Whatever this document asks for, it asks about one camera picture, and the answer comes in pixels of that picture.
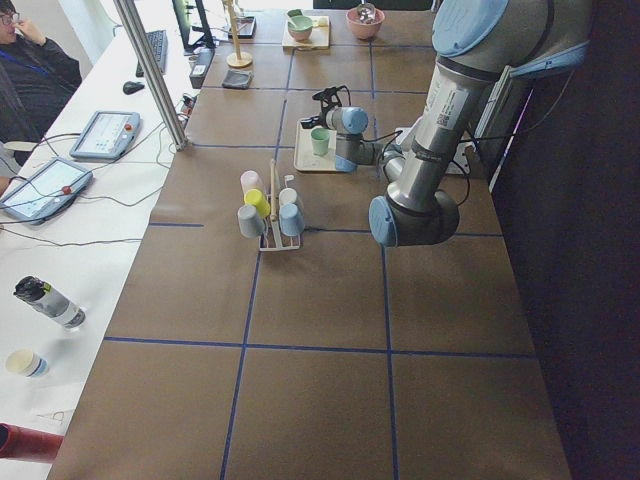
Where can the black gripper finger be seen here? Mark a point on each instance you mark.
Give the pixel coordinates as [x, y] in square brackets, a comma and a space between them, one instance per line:
[306, 121]

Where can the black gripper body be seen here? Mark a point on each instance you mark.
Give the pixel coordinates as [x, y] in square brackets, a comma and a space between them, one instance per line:
[318, 120]

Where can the green cup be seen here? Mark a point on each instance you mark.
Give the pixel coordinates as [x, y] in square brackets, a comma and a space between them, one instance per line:
[320, 138]

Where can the beige rabbit tray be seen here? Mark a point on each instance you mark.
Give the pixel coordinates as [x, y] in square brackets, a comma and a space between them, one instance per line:
[307, 162]

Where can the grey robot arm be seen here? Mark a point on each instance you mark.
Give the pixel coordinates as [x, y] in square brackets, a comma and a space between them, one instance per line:
[474, 41]

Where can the beige cup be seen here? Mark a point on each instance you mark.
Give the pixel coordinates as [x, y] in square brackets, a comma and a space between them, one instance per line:
[289, 195]

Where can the pink cup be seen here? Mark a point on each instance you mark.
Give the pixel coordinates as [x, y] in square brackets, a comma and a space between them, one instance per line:
[251, 180]

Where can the yellow cup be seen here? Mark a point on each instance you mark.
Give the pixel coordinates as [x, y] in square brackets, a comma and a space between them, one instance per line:
[258, 199]

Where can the blue cup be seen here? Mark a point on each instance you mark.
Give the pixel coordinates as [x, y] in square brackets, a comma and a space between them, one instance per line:
[291, 220]

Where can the black framed tray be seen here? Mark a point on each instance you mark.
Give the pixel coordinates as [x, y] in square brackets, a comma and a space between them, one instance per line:
[246, 27]

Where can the grey cup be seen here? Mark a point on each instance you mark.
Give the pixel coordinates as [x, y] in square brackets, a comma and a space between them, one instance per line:
[251, 224]

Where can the paper cup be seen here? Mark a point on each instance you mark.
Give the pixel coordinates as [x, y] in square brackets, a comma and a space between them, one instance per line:
[27, 363]

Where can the wooden cutting board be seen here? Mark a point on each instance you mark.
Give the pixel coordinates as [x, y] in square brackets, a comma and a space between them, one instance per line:
[317, 37]

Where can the green bowl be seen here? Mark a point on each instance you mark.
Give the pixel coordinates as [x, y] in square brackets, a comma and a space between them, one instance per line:
[300, 27]

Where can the grey folded cloth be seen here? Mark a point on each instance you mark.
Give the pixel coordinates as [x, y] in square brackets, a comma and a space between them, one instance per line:
[237, 80]

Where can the wooden mug tree stand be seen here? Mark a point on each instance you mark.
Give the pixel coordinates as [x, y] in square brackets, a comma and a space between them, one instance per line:
[238, 59]

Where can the pink bowl with ice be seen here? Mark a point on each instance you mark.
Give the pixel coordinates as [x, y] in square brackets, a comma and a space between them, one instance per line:
[365, 20]

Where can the black box with label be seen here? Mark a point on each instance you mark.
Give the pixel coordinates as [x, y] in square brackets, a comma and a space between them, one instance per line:
[200, 64]

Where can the black monitor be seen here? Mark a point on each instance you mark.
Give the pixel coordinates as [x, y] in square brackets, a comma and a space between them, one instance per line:
[193, 25]

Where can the white pillar with base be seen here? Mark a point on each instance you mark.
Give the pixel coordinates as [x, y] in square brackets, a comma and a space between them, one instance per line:
[459, 165]

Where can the black keyboard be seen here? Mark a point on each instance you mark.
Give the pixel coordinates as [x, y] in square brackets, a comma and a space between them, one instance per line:
[158, 41]

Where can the black computer mouse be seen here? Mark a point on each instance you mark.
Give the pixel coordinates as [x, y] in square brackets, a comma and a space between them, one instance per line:
[131, 87]

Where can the upper teach pendant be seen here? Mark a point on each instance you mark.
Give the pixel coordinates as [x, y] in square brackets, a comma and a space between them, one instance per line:
[106, 136]

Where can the teach pendant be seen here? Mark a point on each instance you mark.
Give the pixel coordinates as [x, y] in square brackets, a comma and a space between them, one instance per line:
[106, 136]
[47, 192]

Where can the lower teach pendant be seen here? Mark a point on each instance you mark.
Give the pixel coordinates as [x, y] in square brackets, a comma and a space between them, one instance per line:
[47, 192]

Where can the person in dark jacket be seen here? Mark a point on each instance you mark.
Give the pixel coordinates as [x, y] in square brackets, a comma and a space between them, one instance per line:
[38, 78]

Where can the clear water bottle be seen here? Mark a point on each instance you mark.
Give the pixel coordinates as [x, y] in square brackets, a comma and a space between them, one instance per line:
[45, 299]

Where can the red cylinder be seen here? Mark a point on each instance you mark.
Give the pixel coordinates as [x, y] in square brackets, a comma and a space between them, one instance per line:
[25, 444]

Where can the white wire cup rack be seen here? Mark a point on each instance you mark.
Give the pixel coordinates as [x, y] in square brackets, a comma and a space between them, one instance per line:
[272, 239]

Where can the aluminium frame post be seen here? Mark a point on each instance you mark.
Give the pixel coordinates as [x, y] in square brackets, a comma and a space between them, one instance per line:
[134, 28]

